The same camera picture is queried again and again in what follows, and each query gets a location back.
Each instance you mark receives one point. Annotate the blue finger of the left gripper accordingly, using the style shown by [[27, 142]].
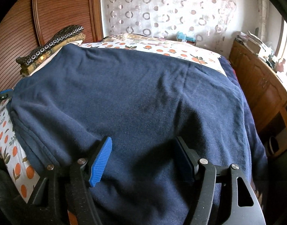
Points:
[[6, 94]]

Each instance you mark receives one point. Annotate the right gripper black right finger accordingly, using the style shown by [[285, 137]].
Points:
[[199, 167]]

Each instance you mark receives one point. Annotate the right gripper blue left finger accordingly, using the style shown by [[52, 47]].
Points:
[[92, 168]]

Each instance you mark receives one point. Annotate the navy printed t-shirt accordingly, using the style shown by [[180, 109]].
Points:
[[142, 101]]

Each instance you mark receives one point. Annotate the black circle patterned pillow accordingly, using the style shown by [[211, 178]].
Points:
[[66, 35]]

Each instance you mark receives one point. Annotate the navy blue fleece blanket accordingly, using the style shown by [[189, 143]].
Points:
[[258, 154]]

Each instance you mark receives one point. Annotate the orange fruit print bedsheet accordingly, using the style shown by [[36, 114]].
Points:
[[22, 174]]

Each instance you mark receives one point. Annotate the wooden louvered wardrobe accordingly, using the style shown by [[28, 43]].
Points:
[[31, 23]]

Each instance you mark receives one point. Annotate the long wooden sideboard cabinet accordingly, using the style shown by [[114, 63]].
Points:
[[266, 96]]

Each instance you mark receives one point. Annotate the pink figurine on sideboard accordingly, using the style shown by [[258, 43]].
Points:
[[279, 66]]

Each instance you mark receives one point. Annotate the floral bed quilt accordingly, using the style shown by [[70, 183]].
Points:
[[139, 39]]

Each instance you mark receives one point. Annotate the blue item cardboard box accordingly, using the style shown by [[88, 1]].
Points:
[[181, 37]]

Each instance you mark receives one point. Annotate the stack of papers and boxes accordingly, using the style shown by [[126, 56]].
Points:
[[254, 44]]

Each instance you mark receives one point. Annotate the beige window side curtain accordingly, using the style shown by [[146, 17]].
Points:
[[263, 8]]

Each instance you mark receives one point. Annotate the bright window with frame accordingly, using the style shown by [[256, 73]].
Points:
[[282, 45]]

